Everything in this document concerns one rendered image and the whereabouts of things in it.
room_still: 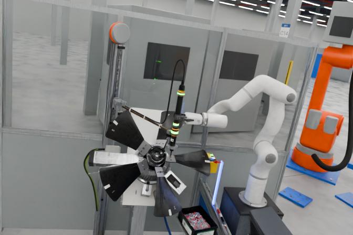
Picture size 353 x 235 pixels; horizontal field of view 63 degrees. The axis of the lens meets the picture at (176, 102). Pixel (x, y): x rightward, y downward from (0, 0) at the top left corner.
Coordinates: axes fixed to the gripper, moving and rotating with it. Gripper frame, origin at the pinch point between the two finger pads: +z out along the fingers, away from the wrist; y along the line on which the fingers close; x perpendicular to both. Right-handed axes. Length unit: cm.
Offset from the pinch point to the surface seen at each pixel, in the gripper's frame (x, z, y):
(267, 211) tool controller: -21, -36, -60
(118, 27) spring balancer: 45, 43, 54
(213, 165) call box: -41, -38, 21
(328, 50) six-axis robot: 60, -286, 266
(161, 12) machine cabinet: 69, -7, 270
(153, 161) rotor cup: -27.5, 11.3, -8.0
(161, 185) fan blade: -40.0, 4.7, -13.5
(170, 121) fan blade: -9.1, 0.4, 16.0
